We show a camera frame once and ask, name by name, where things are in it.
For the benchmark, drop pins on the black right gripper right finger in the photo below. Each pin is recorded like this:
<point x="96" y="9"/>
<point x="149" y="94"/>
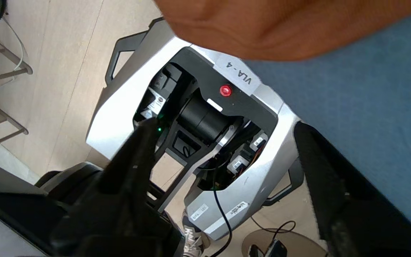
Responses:
<point x="348" y="207"/>

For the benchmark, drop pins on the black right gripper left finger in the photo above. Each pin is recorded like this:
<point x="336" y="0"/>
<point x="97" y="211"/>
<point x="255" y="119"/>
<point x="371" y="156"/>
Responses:
<point x="120" y="200"/>

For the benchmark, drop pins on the rust brown shorts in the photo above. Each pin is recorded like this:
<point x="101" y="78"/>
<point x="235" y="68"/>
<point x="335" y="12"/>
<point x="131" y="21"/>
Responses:
<point x="280" y="25"/>

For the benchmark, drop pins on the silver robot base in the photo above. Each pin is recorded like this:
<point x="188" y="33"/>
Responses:
<point x="120" y="114"/>

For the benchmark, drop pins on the white sneaker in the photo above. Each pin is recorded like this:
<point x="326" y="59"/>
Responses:
<point x="193" y="239"/>

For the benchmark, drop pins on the black robot torso linkage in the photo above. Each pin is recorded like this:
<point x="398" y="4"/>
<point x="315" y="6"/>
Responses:
<point x="202" y="119"/>

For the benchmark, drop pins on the red emergency stop button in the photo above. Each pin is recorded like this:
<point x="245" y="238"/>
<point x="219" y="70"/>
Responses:
<point x="226" y="90"/>

